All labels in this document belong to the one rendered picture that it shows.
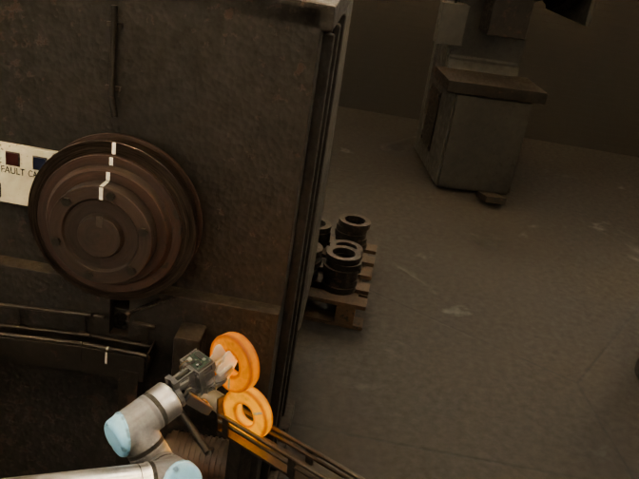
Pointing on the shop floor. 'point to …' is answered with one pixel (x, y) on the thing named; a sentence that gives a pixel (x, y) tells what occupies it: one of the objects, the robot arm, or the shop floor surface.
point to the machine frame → (222, 201)
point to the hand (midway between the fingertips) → (235, 355)
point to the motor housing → (183, 447)
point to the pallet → (342, 272)
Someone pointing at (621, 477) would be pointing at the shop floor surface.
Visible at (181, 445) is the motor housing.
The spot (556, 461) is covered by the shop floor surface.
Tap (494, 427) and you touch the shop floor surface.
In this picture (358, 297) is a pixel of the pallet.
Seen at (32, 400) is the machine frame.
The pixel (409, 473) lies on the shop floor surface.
